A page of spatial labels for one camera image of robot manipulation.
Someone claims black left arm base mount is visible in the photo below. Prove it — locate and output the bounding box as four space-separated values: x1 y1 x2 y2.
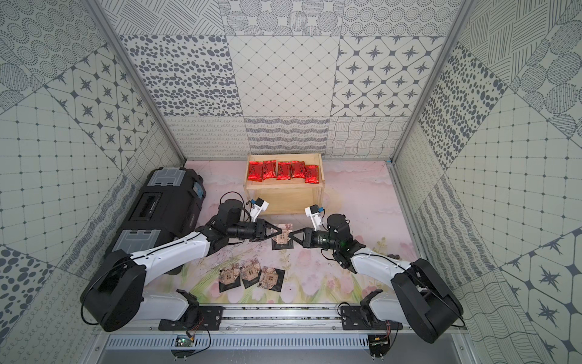
158 289 224 332

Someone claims black plastic toolbox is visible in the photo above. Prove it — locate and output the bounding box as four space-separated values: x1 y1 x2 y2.
105 167 206 256

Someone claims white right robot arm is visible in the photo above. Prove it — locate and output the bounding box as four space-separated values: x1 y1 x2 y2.
289 214 464 344

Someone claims light wooden shelf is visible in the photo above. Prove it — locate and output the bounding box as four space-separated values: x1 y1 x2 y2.
243 153 325 215

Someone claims brown patterned tea bag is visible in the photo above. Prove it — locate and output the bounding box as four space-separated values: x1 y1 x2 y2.
240 258 262 289
218 264 241 293
258 266 285 292
271 224 294 250

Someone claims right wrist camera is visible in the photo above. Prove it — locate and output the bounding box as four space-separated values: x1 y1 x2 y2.
305 205 324 231

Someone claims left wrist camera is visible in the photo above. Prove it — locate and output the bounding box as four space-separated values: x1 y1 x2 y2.
249 198 269 222

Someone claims red tea bag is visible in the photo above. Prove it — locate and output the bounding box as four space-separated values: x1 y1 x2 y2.
247 161 263 182
262 160 277 180
291 161 306 179
277 162 293 180
305 165 320 184

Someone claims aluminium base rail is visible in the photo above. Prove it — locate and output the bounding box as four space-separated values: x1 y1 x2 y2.
97 303 469 351

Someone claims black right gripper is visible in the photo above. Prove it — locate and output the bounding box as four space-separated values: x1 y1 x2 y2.
288 227 339 251

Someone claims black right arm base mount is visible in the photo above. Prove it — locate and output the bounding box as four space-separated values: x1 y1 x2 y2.
336 289 403 331

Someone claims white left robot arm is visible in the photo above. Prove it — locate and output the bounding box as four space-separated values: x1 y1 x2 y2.
80 199 282 332

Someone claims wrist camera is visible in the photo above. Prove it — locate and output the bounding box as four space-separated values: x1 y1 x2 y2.
249 198 269 222
305 205 324 231

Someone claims green circuit board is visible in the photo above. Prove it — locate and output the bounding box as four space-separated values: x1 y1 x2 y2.
174 335 193 347

